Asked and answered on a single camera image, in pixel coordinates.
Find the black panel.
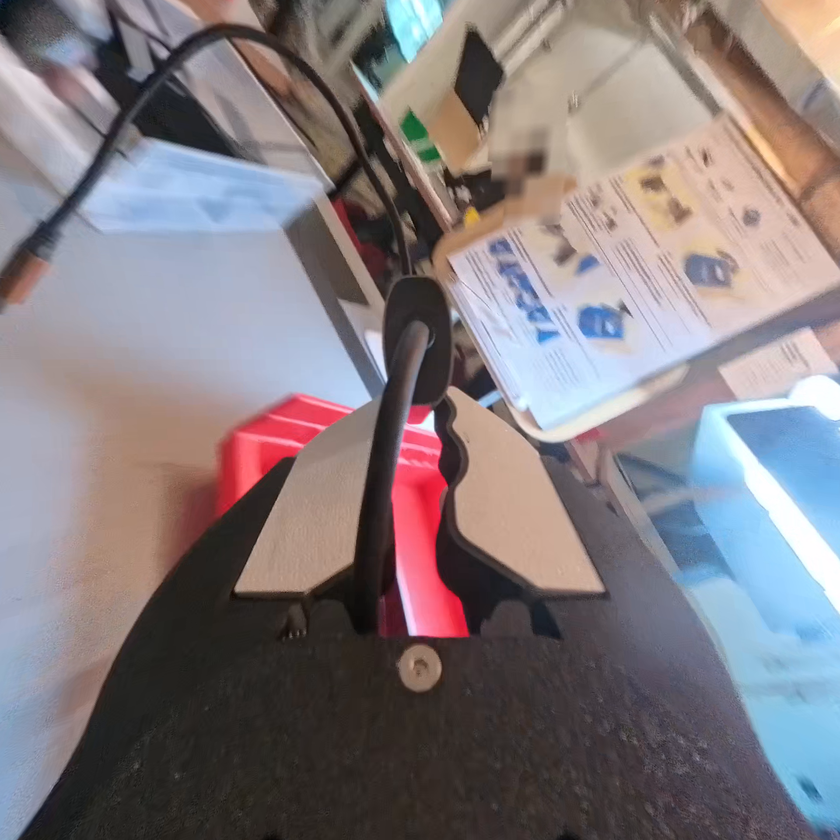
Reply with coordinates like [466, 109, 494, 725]
[453, 29, 506, 129]

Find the red plastic bin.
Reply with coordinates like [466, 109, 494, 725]
[217, 394, 470, 637]

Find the grey hub black cable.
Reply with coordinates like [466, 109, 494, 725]
[351, 320, 434, 634]

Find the cardboard sheet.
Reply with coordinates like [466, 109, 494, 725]
[433, 88, 488, 173]

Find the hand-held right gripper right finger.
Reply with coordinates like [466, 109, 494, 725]
[434, 387, 605, 634]

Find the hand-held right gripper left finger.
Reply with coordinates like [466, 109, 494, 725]
[233, 400, 395, 634]

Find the green bin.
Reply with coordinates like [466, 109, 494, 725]
[400, 112, 442, 164]

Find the instruction sheet on stand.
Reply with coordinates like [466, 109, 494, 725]
[430, 112, 840, 447]

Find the black cable orange usb plug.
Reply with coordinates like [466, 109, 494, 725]
[0, 23, 416, 312]

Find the clear plastic bin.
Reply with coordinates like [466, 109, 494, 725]
[79, 138, 329, 237]

